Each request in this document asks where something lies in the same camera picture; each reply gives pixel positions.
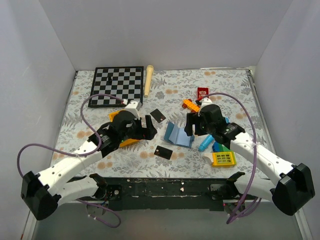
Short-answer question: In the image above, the black vip card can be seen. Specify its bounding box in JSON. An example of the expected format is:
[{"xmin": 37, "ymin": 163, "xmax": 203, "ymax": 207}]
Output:
[
  {"xmin": 150, "ymin": 109, "xmax": 166, "ymax": 123},
  {"xmin": 154, "ymin": 145, "xmax": 173, "ymax": 160}
]

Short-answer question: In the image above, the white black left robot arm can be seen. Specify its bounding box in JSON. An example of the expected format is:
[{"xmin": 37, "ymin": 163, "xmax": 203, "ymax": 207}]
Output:
[{"xmin": 21, "ymin": 110, "xmax": 157, "ymax": 221}]

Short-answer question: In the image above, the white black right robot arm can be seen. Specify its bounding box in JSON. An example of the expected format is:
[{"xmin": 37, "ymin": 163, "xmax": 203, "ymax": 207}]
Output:
[{"xmin": 184, "ymin": 104, "xmax": 315, "ymax": 216}]

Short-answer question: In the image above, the cyan plastic marker tube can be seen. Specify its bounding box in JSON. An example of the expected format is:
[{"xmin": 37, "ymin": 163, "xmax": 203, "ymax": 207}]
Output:
[{"xmin": 198, "ymin": 134, "xmax": 215, "ymax": 152}]

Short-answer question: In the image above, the orange toy car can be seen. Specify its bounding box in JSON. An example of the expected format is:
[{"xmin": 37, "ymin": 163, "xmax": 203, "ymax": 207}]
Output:
[{"xmin": 182, "ymin": 99, "xmax": 200, "ymax": 113}]

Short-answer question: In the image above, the yellow plastic bin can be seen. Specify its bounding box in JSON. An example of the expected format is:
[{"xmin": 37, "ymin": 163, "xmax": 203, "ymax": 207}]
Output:
[{"xmin": 109, "ymin": 110, "xmax": 139, "ymax": 148}]

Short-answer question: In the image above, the blue toy brick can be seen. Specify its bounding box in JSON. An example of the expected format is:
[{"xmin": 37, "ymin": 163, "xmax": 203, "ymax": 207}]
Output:
[{"xmin": 212, "ymin": 141, "xmax": 223, "ymax": 153}]

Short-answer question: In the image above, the white curved toy piece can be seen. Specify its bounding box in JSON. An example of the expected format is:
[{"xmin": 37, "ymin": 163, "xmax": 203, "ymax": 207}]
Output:
[{"xmin": 203, "ymin": 152, "xmax": 214, "ymax": 165}]

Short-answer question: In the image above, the red owl toy block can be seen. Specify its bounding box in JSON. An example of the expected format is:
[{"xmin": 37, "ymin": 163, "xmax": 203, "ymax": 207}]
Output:
[{"xmin": 196, "ymin": 87, "xmax": 209, "ymax": 100}]

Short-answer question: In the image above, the green toy brick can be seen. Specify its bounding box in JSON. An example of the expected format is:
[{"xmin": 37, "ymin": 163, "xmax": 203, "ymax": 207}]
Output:
[{"xmin": 217, "ymin": 143, "xmax": 231, "ymax": 152}]

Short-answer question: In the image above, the floral patterned table mat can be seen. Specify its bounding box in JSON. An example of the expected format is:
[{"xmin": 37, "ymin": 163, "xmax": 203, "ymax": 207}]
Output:
[{"xmin": 47, "ymin": 68, "xmax": 279, "ymax": 180}]

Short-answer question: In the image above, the yellow toy window brick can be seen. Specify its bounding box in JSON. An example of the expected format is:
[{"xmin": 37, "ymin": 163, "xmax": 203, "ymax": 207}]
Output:
[{"xmin": 212, "ymin": 151, "xmax": 237, "ymax": 167}]

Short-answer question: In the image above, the black white chessboard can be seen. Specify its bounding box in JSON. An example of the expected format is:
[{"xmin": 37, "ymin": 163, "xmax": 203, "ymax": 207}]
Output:
[{"xmin": 88, "ymin": 66, "xmax": 144, "ymax": 108}]

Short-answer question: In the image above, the cream wooden pestle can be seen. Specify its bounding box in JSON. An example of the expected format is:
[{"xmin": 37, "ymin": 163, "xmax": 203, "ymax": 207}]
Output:
[{"xmin": 143, "ymin": 65, "xmax": 154, "ymax": 98}]

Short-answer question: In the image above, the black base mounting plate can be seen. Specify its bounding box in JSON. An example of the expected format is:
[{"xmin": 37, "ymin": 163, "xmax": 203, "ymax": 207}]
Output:
[{"xmin": 43, "ymin": 176, "xmax": 287, "ymax": 212}]

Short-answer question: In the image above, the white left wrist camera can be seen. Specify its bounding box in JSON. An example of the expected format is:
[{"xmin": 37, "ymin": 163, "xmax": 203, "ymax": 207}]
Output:
[{"xmin": 122, "ymin": 99, "xmax": 142, "ymax": 119}]

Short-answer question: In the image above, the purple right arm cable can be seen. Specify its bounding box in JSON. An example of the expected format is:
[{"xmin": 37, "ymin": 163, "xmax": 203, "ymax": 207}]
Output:
[{"xmin": 197, "ymin": 92, "xmax": 263, "ymax": 225}]

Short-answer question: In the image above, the aluminium frame rail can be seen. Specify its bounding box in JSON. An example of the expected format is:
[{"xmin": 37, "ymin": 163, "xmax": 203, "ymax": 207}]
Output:
[{"xmin": 31, "ymin": 181, "xmax": 301, "ymax": 208}]

